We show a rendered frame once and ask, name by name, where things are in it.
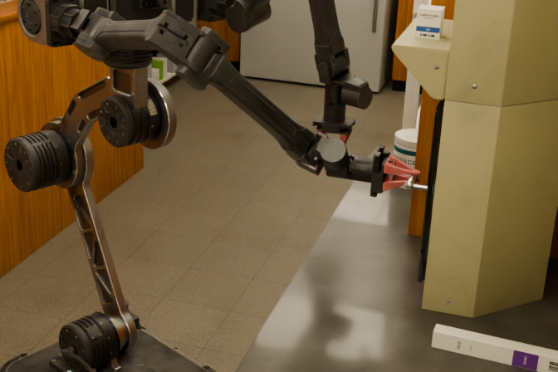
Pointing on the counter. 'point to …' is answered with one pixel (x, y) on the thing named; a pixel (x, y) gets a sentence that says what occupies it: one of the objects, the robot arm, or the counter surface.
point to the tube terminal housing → (497, 139)
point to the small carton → (429, 22)
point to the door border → (432, 190)
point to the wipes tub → (406, 145)
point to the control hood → (426, 57)
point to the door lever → (414, 183)
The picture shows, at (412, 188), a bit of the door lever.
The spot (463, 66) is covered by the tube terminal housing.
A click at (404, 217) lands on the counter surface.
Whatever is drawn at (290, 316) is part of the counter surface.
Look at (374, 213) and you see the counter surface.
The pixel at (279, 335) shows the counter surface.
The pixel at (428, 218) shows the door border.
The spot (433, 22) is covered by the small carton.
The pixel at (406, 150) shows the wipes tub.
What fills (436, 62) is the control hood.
